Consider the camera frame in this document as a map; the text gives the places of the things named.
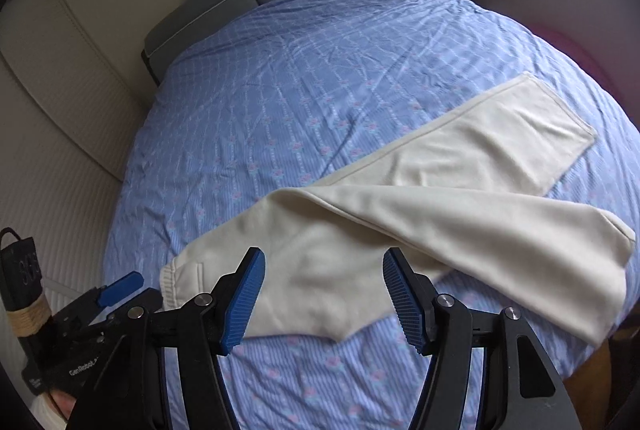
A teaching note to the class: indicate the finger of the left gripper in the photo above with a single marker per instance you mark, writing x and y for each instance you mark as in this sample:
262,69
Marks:
120,289

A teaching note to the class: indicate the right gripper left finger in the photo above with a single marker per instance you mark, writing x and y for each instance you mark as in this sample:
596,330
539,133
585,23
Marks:
237,297

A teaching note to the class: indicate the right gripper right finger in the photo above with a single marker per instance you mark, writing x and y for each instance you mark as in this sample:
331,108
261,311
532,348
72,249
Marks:
412,296

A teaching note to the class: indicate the cream white pants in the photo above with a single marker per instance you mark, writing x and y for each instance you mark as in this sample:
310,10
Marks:
468,192

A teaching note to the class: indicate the person left hand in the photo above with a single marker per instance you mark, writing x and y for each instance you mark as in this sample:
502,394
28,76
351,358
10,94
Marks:
62,402

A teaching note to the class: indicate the cream ribbed wardrobe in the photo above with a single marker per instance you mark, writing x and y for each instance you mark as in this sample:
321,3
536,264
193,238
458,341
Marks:
67,125

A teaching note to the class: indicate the blue floral bed sheet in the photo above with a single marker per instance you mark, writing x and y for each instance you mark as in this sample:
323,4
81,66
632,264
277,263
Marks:
295,90

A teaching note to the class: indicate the black bag with rope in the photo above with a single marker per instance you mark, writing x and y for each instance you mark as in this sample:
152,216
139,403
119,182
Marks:
22,294

